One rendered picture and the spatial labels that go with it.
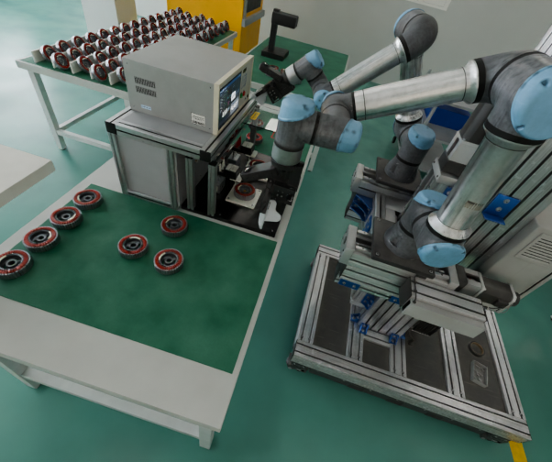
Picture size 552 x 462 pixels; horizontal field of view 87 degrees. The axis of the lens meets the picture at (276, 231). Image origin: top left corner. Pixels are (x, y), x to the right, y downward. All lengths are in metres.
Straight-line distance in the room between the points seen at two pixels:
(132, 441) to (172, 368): 0.78
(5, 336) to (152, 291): 0.43
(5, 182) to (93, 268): 0.47
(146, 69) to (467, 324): 1.48
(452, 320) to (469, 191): 0.53
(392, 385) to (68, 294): 1.56
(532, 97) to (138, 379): 1.17
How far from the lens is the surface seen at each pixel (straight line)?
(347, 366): 1.76
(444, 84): 0.84
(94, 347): 1.15
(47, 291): 1.31
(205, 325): 1.11
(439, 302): 1.21
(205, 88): 1.25
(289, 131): 0.70
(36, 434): 1.94
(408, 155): 1.47
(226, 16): 5.01
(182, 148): 1.25
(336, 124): 0.71
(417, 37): 1.30
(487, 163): 0.82
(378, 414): 2.01
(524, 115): 0.74
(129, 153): 1.43
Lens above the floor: 1.76
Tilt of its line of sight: 45 degrees down
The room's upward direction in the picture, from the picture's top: 15 degrees clockwise
